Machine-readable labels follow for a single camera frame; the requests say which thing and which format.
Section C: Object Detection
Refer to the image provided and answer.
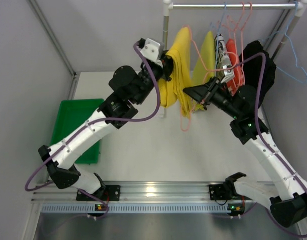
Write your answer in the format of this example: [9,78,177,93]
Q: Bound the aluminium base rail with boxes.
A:
[31,181,259,217]

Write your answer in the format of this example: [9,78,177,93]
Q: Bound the black white printed trousers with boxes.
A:
[214,34,233,79]

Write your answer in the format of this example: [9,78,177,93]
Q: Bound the lime yellow trousers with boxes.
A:
[191,30,217,112]

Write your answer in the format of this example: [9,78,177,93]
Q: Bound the orange patterned trousers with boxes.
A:
[226,38,245,96]

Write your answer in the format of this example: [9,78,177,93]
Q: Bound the blue hanger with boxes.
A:
[209,2,228,37]
[260,0,307,84]

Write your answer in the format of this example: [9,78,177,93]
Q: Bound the black garment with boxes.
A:
[239,40,277,107]

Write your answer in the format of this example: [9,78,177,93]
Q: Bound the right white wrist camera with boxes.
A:
[219,65,235,84]

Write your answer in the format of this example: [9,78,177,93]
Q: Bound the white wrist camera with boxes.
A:
[139,38,165,68]
[219,65,235,84]

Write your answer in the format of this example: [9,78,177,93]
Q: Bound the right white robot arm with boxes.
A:
[183,77,307,228]

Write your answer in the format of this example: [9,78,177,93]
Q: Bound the green plastic tray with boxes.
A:
[50,98,105,165]

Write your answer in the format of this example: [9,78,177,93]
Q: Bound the metal clothes rack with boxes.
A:
[162,0,307,59]

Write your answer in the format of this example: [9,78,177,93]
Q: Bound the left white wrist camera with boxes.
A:
[139,38,165,68]

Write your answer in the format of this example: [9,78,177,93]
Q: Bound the pink hanger with orange trousers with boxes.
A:
[236,2,253,84]

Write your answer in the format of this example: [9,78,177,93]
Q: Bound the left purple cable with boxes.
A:
[24,41,161,221]

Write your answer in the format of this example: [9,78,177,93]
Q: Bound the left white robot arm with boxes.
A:
[38,52,174,201]

